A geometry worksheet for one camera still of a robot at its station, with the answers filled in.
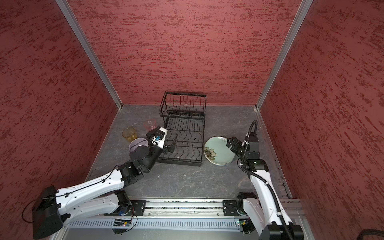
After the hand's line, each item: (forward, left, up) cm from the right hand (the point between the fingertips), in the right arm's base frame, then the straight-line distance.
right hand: (230, 146), depth 83 cm
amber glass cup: (+18, +65, -9) cm, 68 cm away
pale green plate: (+2, +6, -11) cm, 13 cm away
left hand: (0, +33, +14) cm, 36 cm away
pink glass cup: (+24, +52, -9) cm, 58 cm away
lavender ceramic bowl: (+6, +55, -3) cm, 56 cm away
